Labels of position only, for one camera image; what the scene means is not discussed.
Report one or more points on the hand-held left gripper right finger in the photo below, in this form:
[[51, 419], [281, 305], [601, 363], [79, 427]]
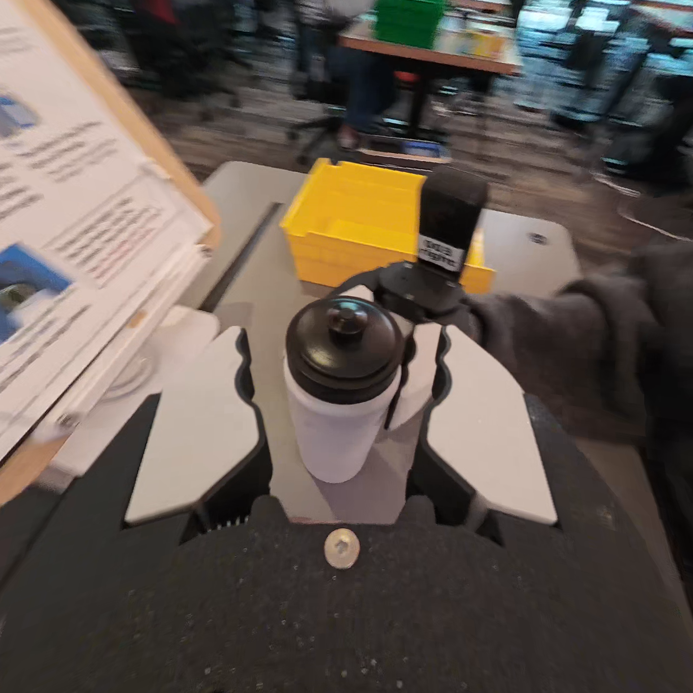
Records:
[[487, 433]]

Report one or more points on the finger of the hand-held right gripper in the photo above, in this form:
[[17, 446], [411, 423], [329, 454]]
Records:
[[357, 292], [419, 373]]

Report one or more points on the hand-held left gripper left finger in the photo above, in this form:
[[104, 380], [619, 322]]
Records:
[[195, 433]]

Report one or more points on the yellow plastic bin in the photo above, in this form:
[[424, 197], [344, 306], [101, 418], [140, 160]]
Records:
[[352, 238]]

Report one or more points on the black bottle lid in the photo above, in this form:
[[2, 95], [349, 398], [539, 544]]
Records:
[[325, 352]]

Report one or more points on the white plastic bottle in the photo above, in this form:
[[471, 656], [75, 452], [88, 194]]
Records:
[[335, 433]]

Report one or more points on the wooden instruction board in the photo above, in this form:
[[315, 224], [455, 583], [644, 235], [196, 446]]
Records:
[[21, 471]]

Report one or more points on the wooden table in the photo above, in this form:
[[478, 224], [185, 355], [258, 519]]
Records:
[[476, 62]]

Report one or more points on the instruction board on stand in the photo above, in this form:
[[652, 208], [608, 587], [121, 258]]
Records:
[[81, 189]]

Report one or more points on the green plastic bin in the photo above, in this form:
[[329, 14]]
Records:
[[411, 21]]

